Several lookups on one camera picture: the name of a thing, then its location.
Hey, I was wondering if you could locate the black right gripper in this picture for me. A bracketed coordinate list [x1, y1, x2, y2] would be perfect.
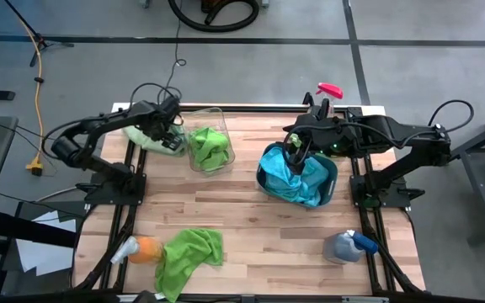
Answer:
[283, 117, 349, 175]

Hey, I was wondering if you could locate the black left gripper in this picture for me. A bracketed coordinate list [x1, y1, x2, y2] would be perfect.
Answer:
[141, 100, 187, 152]

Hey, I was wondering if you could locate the blue microfiber towel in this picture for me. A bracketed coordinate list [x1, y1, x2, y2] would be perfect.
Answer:
[260, 146, 317, 207]
[305, 156, 331, 199]

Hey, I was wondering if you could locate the pale green microfiber towel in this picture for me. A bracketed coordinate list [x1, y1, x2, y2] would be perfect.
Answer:
[123, 125, 187, 157]

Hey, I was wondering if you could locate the teal plastic basket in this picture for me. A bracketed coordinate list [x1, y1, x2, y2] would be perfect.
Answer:
[255, 141, 339, 210]

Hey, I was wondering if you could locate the clear plastic basket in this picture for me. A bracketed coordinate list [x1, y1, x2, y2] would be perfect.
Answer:
[185, 107, 236, 177]

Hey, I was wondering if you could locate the clear spray bottle red trigger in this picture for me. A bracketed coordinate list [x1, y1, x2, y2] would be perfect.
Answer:
[315, 82, 344, 111]

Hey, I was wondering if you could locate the grey spray bottle blue trigger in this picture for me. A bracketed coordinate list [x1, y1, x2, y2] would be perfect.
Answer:
[322, 229, 379, 265]

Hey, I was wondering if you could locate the orange spray bottle white trigger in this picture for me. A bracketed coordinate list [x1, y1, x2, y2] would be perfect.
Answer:
[110, 235, 164, 266]

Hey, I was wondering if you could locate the orange vacuum body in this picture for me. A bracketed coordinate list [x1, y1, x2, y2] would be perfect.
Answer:
[200, 0, 229, 14]

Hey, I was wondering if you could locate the white paper sheet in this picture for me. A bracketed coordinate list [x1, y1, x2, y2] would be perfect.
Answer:
[14, 210, 77, 277]

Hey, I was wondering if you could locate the dark metal table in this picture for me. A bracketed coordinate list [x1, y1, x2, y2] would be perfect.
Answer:
[450, 104, 485, 247]

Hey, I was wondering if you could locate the black tripod stand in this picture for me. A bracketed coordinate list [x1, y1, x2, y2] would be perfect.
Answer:
[2, 0, 75, 68]

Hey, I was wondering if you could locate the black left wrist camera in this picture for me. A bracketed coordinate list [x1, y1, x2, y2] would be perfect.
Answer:
[160, 96, 181, 122]

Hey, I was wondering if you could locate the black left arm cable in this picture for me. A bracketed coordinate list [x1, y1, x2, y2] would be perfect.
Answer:
[129, 82, 184, 106]

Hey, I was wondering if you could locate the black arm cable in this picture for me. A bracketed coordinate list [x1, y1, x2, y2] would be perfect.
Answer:
[427, 99, 475, 136]
[129, 82, 184, 106]

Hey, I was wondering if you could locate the black aluminium table frame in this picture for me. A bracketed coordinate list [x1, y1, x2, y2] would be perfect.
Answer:
[70, 103, 427, 295]

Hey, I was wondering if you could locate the thin black floor cable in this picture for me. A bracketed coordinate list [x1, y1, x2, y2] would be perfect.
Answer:
[162, 0, 188, 102]

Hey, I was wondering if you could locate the black vacuum hose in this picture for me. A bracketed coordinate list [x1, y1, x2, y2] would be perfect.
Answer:
[167, 0, 260, 34]

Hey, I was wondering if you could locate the yellow extension cable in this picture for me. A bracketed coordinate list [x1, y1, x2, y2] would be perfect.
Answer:
[17, 16, 45, 177]

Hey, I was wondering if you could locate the silver metal bracket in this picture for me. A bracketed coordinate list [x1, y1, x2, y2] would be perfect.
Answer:
[341, 296, 390, 303]

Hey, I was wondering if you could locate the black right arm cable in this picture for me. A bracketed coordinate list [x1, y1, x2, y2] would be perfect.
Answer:
[427, 99, 475, 136]

